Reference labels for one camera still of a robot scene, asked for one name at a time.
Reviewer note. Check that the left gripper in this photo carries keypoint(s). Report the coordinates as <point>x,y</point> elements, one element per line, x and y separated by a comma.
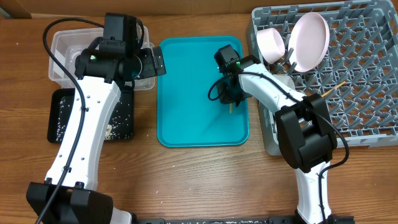
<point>150,69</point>

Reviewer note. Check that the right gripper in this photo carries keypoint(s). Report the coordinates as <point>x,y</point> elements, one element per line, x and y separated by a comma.
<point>224,99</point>

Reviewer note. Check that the grey-white bowl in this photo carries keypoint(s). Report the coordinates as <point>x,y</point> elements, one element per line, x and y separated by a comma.
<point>286,80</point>

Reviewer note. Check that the pile of rice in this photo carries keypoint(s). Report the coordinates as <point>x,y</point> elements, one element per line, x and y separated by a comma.
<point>119,121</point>

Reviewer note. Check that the white round plate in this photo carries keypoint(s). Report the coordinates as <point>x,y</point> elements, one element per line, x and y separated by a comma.
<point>309,40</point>

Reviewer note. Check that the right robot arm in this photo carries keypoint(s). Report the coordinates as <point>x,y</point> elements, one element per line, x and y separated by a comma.
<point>305,134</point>

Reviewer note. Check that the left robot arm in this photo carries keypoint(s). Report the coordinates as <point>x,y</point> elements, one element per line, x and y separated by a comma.
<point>69,192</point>

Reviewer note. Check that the grey dishwasher rack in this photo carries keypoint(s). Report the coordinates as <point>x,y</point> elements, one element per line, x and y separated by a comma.
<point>362,52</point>

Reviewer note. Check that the teal serving tray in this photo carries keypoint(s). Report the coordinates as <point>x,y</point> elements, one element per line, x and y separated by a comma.
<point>185,115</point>

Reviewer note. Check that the black plastic tray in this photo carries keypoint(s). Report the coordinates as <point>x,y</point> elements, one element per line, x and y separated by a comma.
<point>124,118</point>

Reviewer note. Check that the clear plastic bin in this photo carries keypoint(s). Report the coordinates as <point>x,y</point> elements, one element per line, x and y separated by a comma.
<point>66,46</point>

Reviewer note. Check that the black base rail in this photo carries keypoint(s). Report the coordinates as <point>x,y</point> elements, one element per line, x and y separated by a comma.
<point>271,220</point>

